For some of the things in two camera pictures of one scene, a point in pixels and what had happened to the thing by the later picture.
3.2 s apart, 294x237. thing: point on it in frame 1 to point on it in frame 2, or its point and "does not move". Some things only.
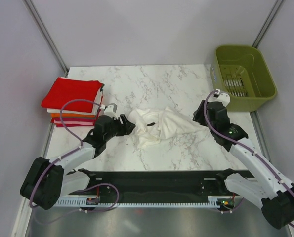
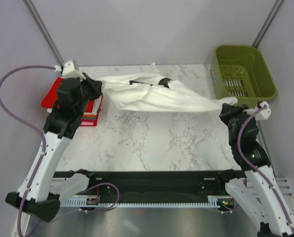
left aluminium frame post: (31, 8) does not move
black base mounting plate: (159, 183) does not move
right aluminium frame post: (259, 38) does not move
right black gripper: (200, 111) to (227, 110)
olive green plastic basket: (241, 72) does not move
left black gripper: (126, 130) to (96, 85)
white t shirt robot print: (152, 126) to (155, 91)
